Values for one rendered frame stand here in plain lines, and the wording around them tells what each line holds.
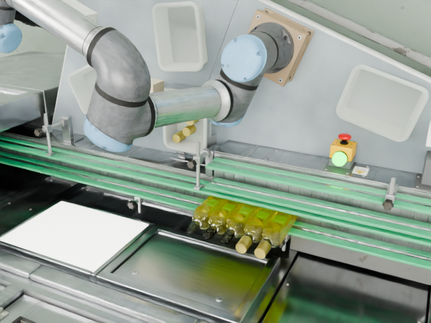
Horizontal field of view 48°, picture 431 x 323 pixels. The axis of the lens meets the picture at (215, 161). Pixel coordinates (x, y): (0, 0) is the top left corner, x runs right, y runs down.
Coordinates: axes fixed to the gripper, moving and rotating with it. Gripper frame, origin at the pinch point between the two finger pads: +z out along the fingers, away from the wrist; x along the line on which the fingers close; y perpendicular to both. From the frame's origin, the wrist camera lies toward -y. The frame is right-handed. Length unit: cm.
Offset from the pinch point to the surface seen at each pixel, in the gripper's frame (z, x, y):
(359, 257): 20, 32, -116
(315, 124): 33, 5, -82
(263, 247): -7, 29, -89
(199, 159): 11, 27, -57
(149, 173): 16, 46, -40
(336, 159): 23, 8, -94
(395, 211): 20, 12, -116
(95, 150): 21, 54, -14
